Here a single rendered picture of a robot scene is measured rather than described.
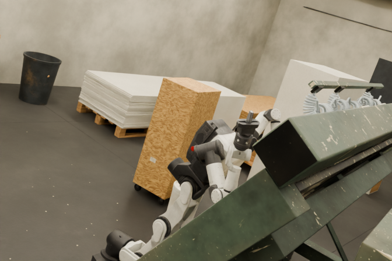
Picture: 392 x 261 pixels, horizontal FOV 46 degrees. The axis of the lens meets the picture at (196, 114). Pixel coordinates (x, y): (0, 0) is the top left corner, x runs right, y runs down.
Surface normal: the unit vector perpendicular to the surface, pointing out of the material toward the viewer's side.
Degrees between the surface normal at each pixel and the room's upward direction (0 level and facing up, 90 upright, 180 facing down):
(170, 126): 90
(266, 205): 90
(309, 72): 90
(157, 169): 90
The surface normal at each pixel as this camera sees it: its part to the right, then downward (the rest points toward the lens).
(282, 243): 0.66, -0.58
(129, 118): 0.72, 0.38
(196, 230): -0.55, 0.04
